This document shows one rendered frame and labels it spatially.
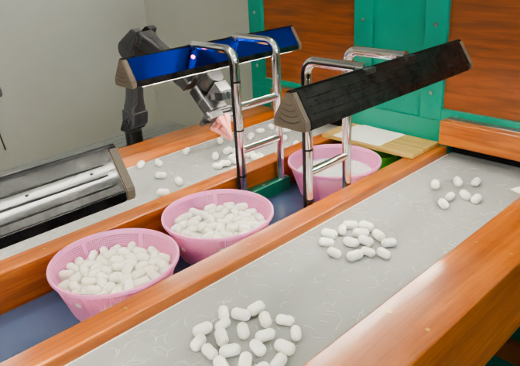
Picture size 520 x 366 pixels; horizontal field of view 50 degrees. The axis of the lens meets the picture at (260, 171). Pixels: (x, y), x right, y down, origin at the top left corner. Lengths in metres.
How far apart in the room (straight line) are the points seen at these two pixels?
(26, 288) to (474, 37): 1.29
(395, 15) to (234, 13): 1.69
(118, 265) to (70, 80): 2.62
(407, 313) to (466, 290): 0.13
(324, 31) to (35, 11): 2.11
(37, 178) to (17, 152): 2.95
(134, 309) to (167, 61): 0.69
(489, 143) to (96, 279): 1.06
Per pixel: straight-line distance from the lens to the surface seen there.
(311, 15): 2.00
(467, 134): 1.66
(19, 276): 1.29
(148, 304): 1.06
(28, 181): 0.74
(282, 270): 1.16
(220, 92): 1.70
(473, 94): 1.71
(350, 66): 1.19
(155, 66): 1.47
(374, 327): 0.97
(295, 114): 1.00
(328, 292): 1.09
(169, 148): 1.85
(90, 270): 1.25
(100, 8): 3.85
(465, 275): 1.13
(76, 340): 1.01
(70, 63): 3.76
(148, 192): 1.57
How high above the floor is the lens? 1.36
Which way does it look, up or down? 22 degrees down
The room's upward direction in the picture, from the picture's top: 3 degrees counter-clockwise
